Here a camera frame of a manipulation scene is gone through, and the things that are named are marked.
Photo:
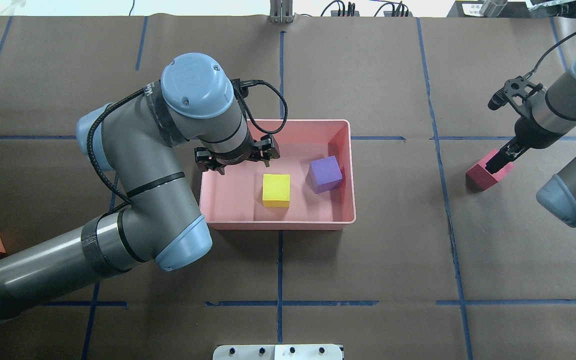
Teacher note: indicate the pink foam cube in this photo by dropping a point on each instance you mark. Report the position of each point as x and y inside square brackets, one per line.
[478, 179]

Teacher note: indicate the yellow foam cube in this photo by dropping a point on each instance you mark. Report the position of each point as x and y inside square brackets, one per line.
[276, 190]

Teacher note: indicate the aluminium frame post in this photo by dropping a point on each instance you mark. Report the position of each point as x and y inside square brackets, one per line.
[281, 11]

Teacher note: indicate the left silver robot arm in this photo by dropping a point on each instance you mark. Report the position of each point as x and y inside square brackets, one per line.
[130, 145]

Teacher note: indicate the purple foam cube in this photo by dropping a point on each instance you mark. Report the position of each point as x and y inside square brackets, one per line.
[325, 174]

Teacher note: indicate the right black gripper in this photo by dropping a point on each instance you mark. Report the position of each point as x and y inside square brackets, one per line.
[524, 134]

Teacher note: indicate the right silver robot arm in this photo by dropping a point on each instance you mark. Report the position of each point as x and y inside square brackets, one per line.
[546, 115]

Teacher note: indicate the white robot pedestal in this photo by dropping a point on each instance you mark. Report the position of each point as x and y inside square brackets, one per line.
[316, 351]

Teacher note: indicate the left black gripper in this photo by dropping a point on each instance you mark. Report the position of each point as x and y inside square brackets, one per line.
[232, 159]

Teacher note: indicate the pink plastic bin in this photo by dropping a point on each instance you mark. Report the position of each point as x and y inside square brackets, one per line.
[233, 201]

